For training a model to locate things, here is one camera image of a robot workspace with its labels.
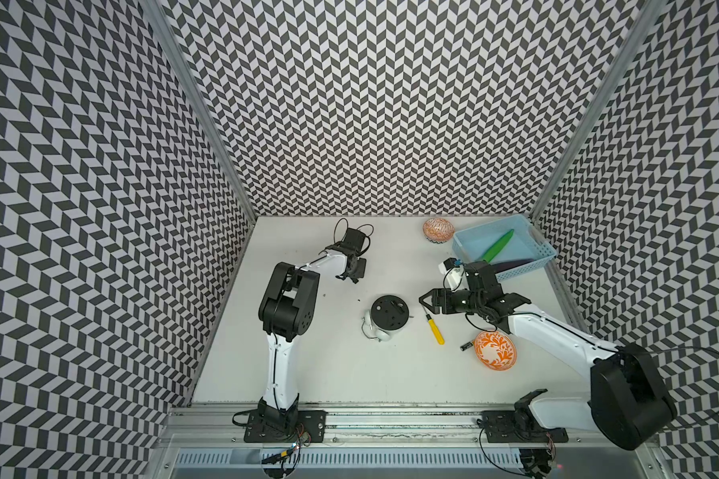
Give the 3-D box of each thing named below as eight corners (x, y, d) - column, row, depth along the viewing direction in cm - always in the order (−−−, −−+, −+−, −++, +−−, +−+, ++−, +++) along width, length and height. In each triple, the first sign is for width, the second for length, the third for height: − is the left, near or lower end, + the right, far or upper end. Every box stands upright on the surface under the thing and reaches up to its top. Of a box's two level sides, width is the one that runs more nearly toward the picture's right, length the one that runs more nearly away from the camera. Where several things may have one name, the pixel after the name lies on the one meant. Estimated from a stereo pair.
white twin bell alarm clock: (381, 345, 87) (381, 338, 83) (361, 315, 93) (360, 308, 89) (414, 322, 92) (416, 315, 88) (393, 295, 98) (394, 288, 94)
